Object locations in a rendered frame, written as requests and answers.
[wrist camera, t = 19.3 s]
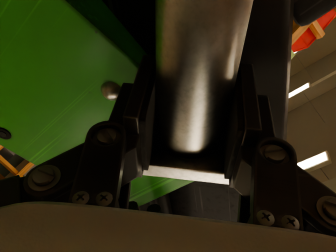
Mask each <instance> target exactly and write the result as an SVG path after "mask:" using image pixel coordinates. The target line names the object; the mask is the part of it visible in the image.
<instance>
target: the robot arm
mask: <svg viewBox="0 0 336 252"><path fill-rule="evenodd" d="M156 131H157V125H156V56H155V55H143V56H142V59H141V62H140V65H139V68H138V71H137V74H136V77H135V80H134V83H123V84H122V86H121V88H120V91H119V94H118V96H117V99H116V101H115V104H114V107H113V109H112V112H111V115H110V117H109V120H108V121H102V122H99V123H96V124H95V125H93V126H92V127H91V128H90V129H89V130H88V132H87V135H86V138H85V142H84V143H82V144H80V145H78V146H76V147H74V148H72V149H70V150H68V151H66V152H63V153H61V154H59V155H57V156H55V157H53V158H51V159H49V160H47V161H45V162H43V163H41V164H39V165H37V166H36V167H34V168H32V169H31V170H30V171H29V172H28V173H27V174H26V176H23V177H20V176H19V175H15V176H12V177H8V178H5V179H1V180H0V252H336V193H335V192H334V191H332V190H331V189H330V188H328V187H327V186H326V185H324V184H323V183H321V182H320V181H319V180H317V179H316V178H315V177H313V176H312V175H311V174H309V173H308V172H307V171H305V170H304V169H303V168H301V167H300V166H299V165H298V162H297V154H296V151H295V149H294V148H293V147H292V145H290V144H289V143H288V142H287V141H285V140H283V139H281V138H277V137H276V134H275V128H274V123H273V118H272V112H271V107H270V101H269V97H268V96H267V95H258V94H257V88H256V81H255V74H254V67H253V64H251V63H240V64H239V68H238V73H237V77H236V82H235V87H234V91H233V96H232V101H231V105H230V110H229V114H228V119H227V124H226V128H225V133H224V137H223V145H224V179H227V180H229V188H234V189H235V190H236V191H238V192H239V199H238V213H237V222H233V221H225V220H217V219H209V218H201V217H192V216H184V215H175V214H167V213H158V212H150V211H141V210H132V209H129V201H130V192H131V181H132V180H134V179H136V178H137V177H140V178H142V176H143V172H144V170H145V171H148V169H149V165H150V160H151V155H152V150H153V145H154V138H155V136H156Z"/></svg>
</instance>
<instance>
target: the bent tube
mask: <svg viewBox="0 0 336 252"><path fill-rule="evenodd" d="M253 1H254V0H155V64H156V134H155V138H154V143H153V148H152V153H151V158H150V163H149V168H148V170H143V174H142V175H145V176H154V177H162V178H171V179H180V180H189V181H198V182H207V183H215V184H224V185H229V179H225V177H224V135H225V130H226V125H227V121H228V116H229V112H230V107H231V102H232V98H233V93H234V89H235V84H236V79H237V75H238V70H239V65H240V61H241V56H242V52H243V47H244V42H245V38H246V33H247V29H248V24H249V19H250V15H251V10H252V5H253Z"/></svg>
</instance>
